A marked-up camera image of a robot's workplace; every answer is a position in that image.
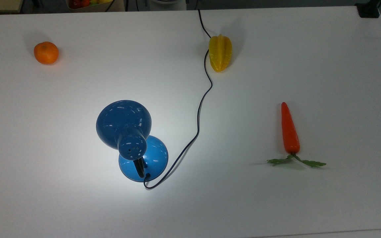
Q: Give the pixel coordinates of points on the orange carrot with green leaves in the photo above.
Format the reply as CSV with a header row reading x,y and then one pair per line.
x,y
290,132

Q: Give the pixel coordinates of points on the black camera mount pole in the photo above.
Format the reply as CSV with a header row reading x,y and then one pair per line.
x,y
368,10

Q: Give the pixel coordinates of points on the blue desk lamp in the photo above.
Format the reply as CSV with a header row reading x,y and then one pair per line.
x,y
121,119

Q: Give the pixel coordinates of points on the yellow star fruit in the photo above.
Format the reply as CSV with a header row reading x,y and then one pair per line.
x,y
220,53

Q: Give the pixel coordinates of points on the orange mandarin fruit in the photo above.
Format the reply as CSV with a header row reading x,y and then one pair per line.
x,y
46,53

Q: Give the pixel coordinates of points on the fruit bowl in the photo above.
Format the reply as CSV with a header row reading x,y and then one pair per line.
x,y
81,4

